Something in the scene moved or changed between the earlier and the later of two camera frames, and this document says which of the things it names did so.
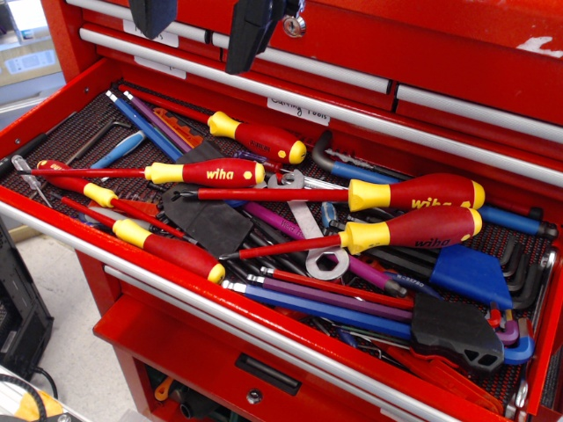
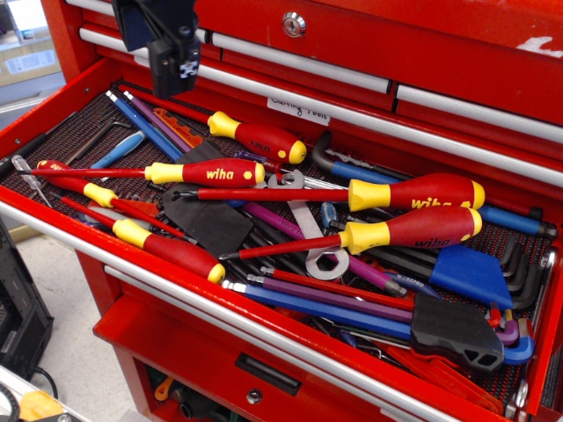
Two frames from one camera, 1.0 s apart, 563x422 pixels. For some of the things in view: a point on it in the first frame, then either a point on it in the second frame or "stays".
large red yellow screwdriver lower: [417, 229] stays
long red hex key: [360, 293] stays
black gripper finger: [152, 17] -> [134, 24]
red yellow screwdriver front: [177, 254] stays
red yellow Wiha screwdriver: [216, 172] stays
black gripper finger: [253, 22] -> [174, 65]
